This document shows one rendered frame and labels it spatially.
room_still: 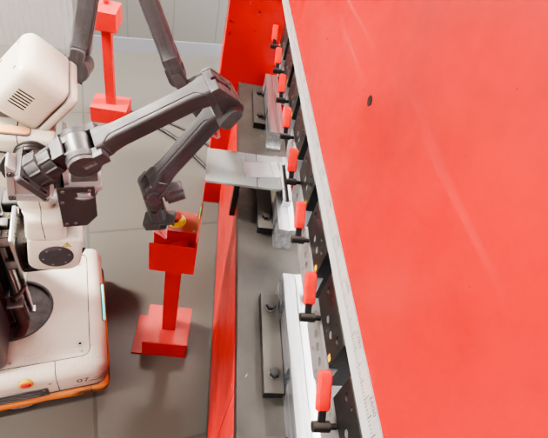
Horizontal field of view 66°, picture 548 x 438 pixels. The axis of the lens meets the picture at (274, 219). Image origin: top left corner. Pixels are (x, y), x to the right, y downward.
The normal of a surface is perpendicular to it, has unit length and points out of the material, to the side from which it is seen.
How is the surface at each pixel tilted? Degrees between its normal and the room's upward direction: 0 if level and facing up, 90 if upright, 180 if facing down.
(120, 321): 0
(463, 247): 90
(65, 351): 0
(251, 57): 90
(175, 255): 90
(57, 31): 90
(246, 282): 0
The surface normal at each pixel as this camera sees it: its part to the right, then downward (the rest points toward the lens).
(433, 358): -0.97, -0.11
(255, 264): 0.22, -0.69
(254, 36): 0.05, 0.72
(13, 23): 0.30, 0.72
